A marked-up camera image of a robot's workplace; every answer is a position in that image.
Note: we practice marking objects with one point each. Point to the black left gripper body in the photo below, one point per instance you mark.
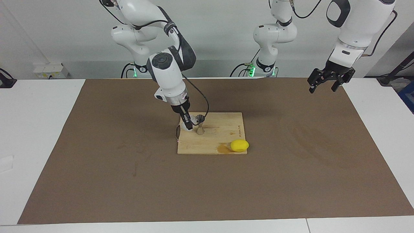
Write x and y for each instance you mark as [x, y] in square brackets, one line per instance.
[338, 69]

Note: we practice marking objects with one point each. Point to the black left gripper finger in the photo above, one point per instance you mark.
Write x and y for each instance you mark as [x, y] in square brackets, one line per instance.
[339, 82]
[316, 81]

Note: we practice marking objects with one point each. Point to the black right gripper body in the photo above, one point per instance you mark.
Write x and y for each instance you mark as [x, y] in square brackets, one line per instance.
[180, 106]

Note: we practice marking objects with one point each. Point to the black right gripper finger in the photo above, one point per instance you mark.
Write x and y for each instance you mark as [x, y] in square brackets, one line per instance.
[187, 121]

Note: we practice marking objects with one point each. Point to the steel double jigger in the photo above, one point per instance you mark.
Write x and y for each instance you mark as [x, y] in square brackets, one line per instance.
[201, 130]

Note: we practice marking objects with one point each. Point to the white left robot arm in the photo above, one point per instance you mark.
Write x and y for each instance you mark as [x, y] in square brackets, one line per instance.
[355, 26]

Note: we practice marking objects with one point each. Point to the bamboo cutting board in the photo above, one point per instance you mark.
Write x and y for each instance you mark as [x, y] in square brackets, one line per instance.
[220, 139]

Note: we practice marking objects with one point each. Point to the black stand leg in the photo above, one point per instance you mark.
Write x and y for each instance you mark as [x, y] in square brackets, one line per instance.
[388, 77]

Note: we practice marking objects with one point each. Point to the yellow lemon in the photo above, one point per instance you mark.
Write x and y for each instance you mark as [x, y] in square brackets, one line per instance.
[239, 146]

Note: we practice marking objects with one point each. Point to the blue crate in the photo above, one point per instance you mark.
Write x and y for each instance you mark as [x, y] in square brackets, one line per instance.
[408, 97]

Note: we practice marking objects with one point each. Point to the brown table mat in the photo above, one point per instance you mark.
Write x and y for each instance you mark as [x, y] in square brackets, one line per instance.
[226, 187]

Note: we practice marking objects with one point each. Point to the white power strip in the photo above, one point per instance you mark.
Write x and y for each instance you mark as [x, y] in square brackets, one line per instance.
[48, 69]

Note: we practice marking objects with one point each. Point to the black clamp mount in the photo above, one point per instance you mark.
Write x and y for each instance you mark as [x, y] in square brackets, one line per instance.
[6, 82]

